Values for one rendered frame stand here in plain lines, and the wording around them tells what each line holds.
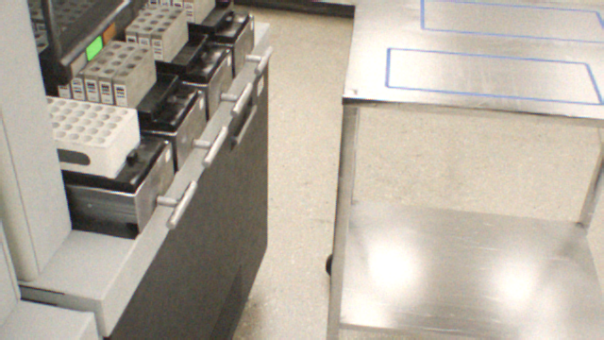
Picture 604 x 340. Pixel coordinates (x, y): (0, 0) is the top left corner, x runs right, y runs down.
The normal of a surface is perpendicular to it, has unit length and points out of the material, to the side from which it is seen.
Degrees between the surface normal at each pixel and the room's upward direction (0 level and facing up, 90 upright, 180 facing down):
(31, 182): 90
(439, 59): 0
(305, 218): 0
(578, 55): 0
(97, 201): 90
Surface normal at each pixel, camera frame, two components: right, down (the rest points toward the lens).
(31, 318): 0.04, -0.80
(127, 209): -0.22, 0.58
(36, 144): 0.98, 0.15
